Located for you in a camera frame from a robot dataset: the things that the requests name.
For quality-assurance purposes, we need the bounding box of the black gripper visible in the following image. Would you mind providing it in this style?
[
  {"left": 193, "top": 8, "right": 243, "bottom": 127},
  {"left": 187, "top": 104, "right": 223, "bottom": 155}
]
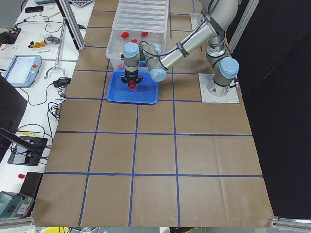
[{"left": 121, "top": 71, "right": 143, "bottom": 84}]

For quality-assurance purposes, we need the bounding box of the clear plastic box lid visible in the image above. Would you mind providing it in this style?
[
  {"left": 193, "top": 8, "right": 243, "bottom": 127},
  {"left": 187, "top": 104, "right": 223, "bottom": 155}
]
[{"left": 112, "top": 0, "right": 169, "bottom": 33}]

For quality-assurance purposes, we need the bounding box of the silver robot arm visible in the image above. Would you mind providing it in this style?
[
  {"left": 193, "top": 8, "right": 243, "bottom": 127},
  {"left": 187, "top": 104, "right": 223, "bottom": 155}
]
[{"left": 121, "top": 0, "right": 239, "bottom": 97}]

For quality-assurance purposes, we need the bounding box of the blue plastic tray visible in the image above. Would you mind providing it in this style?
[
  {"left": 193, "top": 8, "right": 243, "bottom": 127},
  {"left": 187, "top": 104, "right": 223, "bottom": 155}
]
[{"left": 106, "top": 70, "right": 159, "bottom": 105}]

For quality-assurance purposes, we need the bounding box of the clear plastic storage box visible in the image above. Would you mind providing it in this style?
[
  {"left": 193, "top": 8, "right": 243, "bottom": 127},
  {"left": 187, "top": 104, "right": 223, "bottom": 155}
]
[{"left": 105, "top": 29, "right": 167, "bottom": 71}]

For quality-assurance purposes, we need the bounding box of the metal reacher grabber tool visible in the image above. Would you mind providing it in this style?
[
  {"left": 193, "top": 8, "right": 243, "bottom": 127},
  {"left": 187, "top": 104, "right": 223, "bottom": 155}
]
[{"left": 44, "top": 20, "right": 66, "bottom": 79}]

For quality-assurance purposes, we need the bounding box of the teach pendant tablet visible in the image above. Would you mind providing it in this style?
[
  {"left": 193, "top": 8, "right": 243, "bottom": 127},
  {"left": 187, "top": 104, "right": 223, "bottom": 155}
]
[{"left": 4, "top": 55, "right": 42, "bottom": 88}]

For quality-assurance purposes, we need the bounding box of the black smartphone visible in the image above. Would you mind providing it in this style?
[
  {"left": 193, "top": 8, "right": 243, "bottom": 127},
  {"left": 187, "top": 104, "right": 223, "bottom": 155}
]
[{"left": 25, "top": 6, "right": 44, "bottom": 13}]

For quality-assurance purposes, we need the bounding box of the aluminium frame post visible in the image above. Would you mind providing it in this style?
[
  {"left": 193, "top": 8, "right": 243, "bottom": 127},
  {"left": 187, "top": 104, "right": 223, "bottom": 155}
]
[{"left": 55, "top": 0, "right": 85, "bottom": 51}]

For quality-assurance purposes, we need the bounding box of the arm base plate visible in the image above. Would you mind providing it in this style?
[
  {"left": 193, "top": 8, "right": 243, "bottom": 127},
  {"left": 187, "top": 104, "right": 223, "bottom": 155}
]
[{"left": 198, "top": 73, "right": 239, "bottom": 104}]

